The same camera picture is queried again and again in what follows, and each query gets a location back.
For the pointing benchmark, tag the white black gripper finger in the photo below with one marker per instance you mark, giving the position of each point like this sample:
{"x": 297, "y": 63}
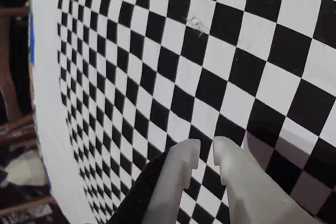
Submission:
{"x": 162, "y": 187}

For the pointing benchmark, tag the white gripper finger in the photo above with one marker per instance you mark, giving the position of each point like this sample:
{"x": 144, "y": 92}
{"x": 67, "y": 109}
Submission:
{"x": 249, "y": 197}

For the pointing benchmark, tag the black and white checkerboard mat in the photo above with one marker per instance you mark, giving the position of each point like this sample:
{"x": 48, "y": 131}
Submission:
{"x": 183, "y": 64}

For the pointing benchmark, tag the wooden chair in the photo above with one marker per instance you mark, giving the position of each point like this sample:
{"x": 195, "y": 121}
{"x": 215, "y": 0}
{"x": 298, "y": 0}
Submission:
{"x": 10, "y": 64}

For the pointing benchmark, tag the blue tape strip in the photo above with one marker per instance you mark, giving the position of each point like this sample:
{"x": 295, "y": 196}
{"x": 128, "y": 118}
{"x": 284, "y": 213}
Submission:
{"x": 32, "y": 40}

